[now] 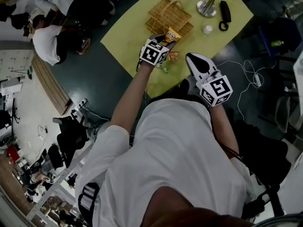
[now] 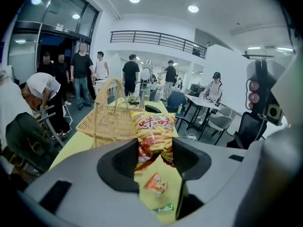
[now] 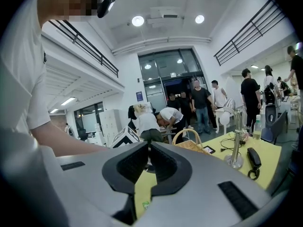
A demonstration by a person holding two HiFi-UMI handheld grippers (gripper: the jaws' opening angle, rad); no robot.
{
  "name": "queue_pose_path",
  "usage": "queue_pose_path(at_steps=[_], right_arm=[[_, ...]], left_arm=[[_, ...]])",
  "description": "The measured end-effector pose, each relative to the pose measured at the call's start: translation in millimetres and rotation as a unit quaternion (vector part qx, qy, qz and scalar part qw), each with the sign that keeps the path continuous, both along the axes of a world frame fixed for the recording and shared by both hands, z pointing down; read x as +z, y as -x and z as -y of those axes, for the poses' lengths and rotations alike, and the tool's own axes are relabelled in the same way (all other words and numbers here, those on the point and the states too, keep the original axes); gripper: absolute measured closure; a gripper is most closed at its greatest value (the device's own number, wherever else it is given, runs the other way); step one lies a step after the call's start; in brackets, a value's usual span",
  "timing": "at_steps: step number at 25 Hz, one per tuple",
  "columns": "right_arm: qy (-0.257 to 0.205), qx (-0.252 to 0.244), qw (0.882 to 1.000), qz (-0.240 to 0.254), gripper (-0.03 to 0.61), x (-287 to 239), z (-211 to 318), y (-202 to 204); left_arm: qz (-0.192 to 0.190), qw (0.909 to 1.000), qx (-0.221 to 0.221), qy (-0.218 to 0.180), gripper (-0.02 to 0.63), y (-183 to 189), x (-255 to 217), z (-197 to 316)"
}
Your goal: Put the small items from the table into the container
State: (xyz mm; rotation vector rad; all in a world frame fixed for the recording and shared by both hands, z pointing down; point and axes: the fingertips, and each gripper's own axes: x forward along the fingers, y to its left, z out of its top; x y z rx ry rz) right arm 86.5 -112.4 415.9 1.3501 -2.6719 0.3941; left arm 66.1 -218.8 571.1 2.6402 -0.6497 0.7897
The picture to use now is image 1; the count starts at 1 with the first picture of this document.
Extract black striped harness strap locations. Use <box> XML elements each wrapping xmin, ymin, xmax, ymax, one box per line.
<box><xmin>78</xmin><ymin>182</ymin><xmax>100</xmax><ymax>224</ymax></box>

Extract white table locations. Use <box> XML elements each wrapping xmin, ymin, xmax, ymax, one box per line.
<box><xmin>293</xmin><ymin>55</ymin><xmax>303</xmax><ymax>85</ymax></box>

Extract white metal shelf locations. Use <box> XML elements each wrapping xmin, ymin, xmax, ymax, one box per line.
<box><xmin>26</xmin><ymin>140</ymin><xmax>95</xmax><ymax>227</ymax></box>

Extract blue chair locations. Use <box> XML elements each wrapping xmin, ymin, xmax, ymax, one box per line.
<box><xmin>258</xmin><ymin>17</ymin><xmax>303</xmax><ymax>59</ymax></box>

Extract red box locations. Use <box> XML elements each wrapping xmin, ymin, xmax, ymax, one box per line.
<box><xmin>7</xmin><ymin>145</ymin><xmax>24</xmax><ymax>164</ymax></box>

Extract white power strip with cable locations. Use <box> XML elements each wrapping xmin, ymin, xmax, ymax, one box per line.
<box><xmin>214</xmin><ymin>60</ymin><xmax>275</xmax><ymax>122</ymax></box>

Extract white pegboard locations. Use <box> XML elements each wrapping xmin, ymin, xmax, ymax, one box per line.
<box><xmin>0</xmin><ymin>50</ymin><xmax>34</xmax><ymax>81</ymax></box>

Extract black office chair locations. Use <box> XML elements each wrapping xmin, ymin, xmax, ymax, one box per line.
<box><xmin>47</xmin><ymin>114</ymin><xmax>92</xmax><ymax>171</ymax></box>

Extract person's left forearm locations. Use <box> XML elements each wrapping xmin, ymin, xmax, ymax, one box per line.
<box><xmin>110</xmin><ymin>62</ymin><xmax>158</xmax><ymax>136</ymax></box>

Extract yellow-green tablecloth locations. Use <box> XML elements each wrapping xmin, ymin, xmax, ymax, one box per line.
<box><xmin>99</xmin><ymin>0</ymin><xmax>254</xmax><ymax>99</ymax></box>

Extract wooden slatted board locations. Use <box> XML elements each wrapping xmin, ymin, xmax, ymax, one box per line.
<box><xmin>30</xmin><ymin>51</ymin><xmax>73</xmax><ymax>116</ymax></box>

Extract two-tier wicker basket rack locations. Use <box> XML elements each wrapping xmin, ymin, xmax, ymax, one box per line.
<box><xmin>144</xmin><ymin>0</ymin><xmax>195</xmax><ymax>40</ymax></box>

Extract black swivel chair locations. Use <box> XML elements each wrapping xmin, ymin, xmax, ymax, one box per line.
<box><xmin>233</xmin><ymin>119</ymin><xmax>292</xmax><ymax>218</ymax></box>

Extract silver desk lamp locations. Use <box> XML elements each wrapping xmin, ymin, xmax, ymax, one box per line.
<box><xmin>196</xmin><ymin>0</ymin><xmax>225</xmax><ymax>18</ymax></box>

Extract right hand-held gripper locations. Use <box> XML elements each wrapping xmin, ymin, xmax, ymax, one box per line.
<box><xmin>185</xmin><ymin>52</ymin><xmax>234</xmax><ymax>107</ymax></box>

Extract grey office chair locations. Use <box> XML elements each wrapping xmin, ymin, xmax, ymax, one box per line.
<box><xmin>274</xmin><ymin>95</ymin><xmax>303</xmax><ymax>134</ymax></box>

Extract red snack packet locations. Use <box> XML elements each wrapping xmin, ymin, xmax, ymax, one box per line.
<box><xmin>168</xmin><ymin>51</ymin><xmax>180</xmax><ymax>63</ymax></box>

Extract black telephone handset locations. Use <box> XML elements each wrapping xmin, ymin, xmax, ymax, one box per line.
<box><xmin>218</xmin><ymin>0</ymin><xmax>232</xmax><ymax>32</ymax></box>

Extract person's right forearm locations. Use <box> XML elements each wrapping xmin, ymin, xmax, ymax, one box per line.
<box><xmin>207</xmin><ymin>103</ymin><xmax>240</xmax><ymax>157</ymax></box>

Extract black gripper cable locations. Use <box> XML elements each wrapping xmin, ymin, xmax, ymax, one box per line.
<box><xmin>222</xmin><ymin>145</ymin><xmax>244</xmax><ymax>161</ymax></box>

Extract person's white shirt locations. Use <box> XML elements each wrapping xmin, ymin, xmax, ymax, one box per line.
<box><xmin>75</xmin><ymin>98</ymin><xmax>258</xmax><ymax>227</ymax></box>

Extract orange snack packet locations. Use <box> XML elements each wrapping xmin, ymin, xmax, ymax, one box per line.
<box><xmin>165</xmin><ymin>26</ymin><xmax>183</xmax><ymax>44</ymax></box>

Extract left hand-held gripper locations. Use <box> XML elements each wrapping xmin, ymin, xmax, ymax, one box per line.
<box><xmin>139</xmin><ymin>34</ymin><xmax>177</xmax><ymax>67</ymax></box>

